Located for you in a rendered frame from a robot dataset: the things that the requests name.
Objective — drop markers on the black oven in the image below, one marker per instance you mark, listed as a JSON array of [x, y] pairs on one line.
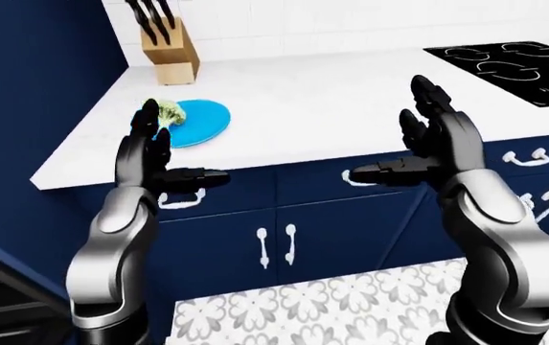
[[1, 298]]

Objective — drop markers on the green broccoli floret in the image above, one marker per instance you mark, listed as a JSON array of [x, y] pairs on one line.
[[171, 112]]

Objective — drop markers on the wooden knife block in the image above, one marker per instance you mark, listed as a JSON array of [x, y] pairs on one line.
[[171, 54]]

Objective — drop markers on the round blue plate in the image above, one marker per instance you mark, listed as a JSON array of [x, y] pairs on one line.
[[202, 122]]

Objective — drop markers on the navy blue base cabinet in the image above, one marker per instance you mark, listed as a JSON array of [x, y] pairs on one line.
[[331, 223]]

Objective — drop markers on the black induction cooktop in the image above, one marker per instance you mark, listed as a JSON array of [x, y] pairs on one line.
[[513, 70]]

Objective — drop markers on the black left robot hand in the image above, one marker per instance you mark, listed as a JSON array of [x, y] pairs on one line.
[[136, 158]]

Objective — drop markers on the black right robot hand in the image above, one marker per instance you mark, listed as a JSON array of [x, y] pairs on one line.
[[446, 143]]

